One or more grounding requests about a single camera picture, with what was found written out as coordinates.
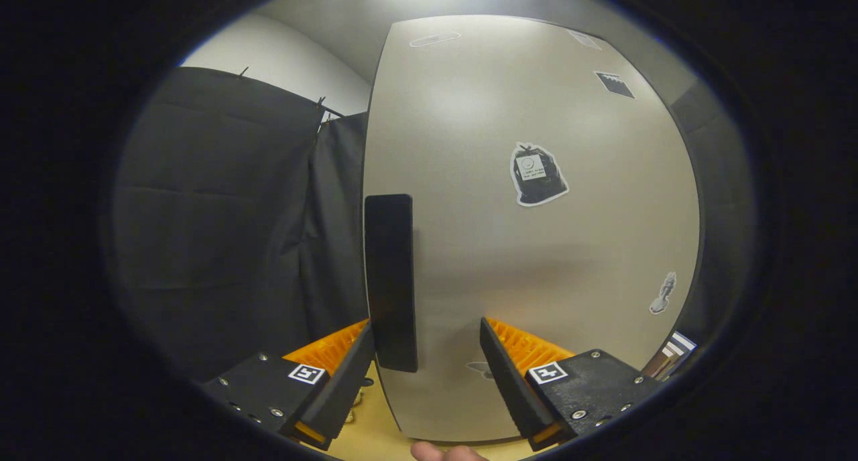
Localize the black door handle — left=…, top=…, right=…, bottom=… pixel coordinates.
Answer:
left=364, top=194, right=418, bottom=373

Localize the beige cabinet door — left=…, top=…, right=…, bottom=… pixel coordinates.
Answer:
left=362, top=15, right=701, bottom=443

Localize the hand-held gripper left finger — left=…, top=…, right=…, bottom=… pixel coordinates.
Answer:
left=201, top=319, right=376, bottom=452

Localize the black backdrop cloth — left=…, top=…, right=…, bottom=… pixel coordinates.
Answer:
left=111, top=66, right=371, bottom=381

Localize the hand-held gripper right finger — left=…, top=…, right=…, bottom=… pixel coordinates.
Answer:
left=479, top=317, right=671, bottom=452

